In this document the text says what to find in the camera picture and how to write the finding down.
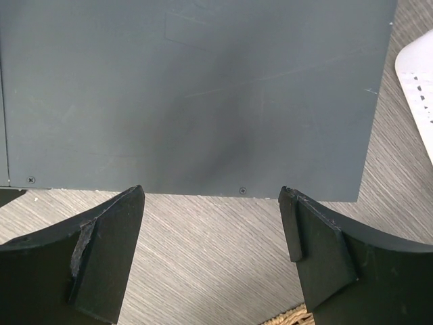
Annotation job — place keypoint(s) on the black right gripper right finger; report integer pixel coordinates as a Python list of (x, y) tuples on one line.
[(351, 273)]

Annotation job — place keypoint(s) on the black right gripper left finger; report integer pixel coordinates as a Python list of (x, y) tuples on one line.
[(75, 271)]

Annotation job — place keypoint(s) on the wicker basket with fabric liner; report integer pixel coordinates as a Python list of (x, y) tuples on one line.
[(296, 316)]

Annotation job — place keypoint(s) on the white perforated plastic basket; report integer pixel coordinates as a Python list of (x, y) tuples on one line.
[(413, 66)]

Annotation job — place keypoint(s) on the dark network switch box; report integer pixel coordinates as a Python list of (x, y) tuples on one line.
[(209, 98)]

